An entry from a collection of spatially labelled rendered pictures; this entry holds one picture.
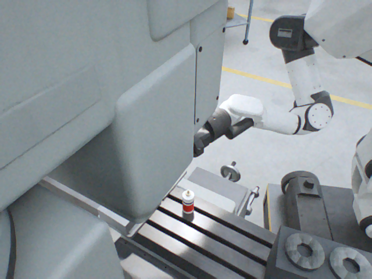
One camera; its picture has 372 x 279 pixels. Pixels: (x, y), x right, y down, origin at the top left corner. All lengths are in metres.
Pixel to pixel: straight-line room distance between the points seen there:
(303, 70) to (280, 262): 0.56
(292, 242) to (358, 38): 0.53
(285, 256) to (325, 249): 0.10
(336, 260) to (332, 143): 2.15
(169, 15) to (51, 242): 0.27
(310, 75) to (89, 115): 0.79
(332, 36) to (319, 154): 1.96
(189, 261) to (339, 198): 0.96
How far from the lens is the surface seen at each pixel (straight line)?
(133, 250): 1.08
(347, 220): 1.63
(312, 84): 1.00
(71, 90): 0.28
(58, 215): 0.33
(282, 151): 2.67
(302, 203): 1.57
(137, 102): 0.35
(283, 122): 0.95
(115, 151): 0.38
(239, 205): 1.34
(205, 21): 0.51
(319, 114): 0.97
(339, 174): 2.66
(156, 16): 0.35
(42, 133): 0.28
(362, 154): 1.25
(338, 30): 0.87
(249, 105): 0.88
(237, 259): 0.98
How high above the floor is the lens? 1.78
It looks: 42 degrees down
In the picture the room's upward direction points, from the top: straight up
